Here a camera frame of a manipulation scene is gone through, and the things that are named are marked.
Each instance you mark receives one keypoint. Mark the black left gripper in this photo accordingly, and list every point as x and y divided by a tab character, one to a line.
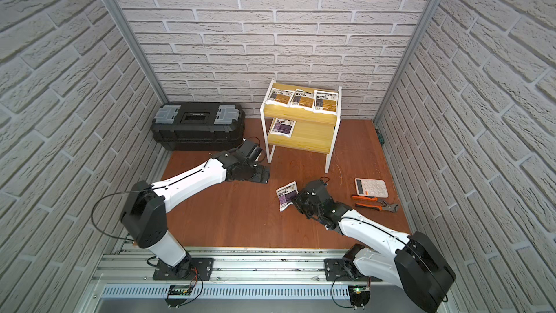
257	172

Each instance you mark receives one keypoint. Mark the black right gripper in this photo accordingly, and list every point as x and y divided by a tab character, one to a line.
298	200

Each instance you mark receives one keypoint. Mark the purple coffee bag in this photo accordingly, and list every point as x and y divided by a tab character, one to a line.
286	195
282	127

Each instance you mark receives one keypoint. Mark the yellow coffee bag bottom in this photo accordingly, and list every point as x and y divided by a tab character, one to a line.
280	97

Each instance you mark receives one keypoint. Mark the yellow coffee bag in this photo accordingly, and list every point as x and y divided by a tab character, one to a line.
280	97
303	100
326	102

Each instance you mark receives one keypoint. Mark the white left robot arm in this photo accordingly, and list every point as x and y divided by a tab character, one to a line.
144	214

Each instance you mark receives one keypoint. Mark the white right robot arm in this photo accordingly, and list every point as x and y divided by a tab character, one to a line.
411	262

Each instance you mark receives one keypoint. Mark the white calculator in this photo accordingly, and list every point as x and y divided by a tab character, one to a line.
371	188

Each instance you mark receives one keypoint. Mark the black plastic toolbox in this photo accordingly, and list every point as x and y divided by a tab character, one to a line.
199	126

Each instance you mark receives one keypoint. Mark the right controller board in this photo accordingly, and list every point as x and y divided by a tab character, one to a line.
359	295

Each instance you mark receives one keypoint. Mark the controller board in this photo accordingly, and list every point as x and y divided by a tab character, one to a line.
359	295
180	295

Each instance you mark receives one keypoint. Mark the left controller board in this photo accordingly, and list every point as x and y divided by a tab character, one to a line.
180	295

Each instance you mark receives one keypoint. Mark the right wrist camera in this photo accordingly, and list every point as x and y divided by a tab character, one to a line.
318	188

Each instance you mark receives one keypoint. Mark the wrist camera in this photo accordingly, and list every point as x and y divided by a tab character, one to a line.
250	150
318	188

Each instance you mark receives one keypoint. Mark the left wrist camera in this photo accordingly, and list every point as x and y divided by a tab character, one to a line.
250	150

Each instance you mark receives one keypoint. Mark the white frame wooden shelf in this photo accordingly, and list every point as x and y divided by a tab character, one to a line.
314	132

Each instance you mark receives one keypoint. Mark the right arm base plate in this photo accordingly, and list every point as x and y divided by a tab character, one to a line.
339	270

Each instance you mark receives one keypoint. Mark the aluminium rail frame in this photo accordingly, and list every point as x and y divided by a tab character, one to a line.
237	273

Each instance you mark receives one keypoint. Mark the orange handled pliers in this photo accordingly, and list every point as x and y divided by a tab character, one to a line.
374	203

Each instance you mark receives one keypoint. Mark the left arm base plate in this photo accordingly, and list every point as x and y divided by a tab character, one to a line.
187	270

